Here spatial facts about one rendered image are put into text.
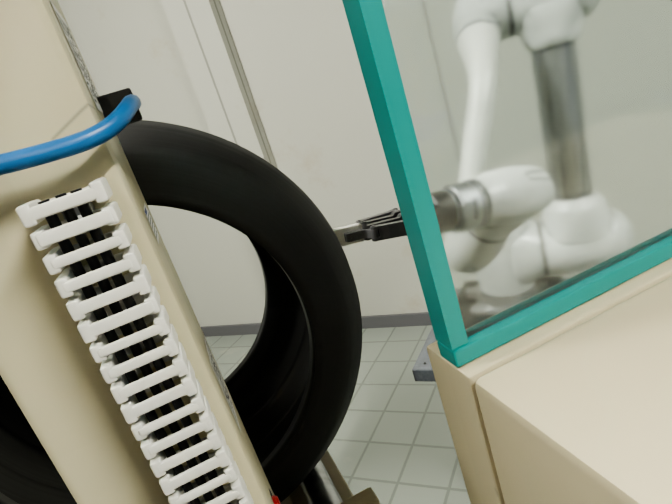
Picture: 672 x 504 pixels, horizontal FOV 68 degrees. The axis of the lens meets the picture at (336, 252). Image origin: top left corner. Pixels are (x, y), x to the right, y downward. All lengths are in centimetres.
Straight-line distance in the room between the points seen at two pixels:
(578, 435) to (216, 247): 333
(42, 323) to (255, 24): 262
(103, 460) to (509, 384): 30
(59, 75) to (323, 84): 243
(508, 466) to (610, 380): 7
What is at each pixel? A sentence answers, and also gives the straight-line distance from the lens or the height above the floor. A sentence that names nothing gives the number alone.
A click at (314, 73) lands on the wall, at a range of 278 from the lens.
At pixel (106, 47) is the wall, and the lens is 364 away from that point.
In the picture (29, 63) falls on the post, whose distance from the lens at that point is 39.
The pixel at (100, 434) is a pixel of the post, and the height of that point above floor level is 125.
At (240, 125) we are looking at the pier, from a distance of 296.
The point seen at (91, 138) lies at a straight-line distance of 35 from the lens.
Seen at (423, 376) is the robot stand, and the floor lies 63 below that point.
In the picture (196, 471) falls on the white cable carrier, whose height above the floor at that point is 122.
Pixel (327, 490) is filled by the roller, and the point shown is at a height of 92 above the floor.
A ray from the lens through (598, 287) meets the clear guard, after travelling 35.
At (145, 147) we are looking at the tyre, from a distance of 60.
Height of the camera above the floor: 144
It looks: 17 degrees down
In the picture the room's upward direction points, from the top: 18 degrees counter-clockwise
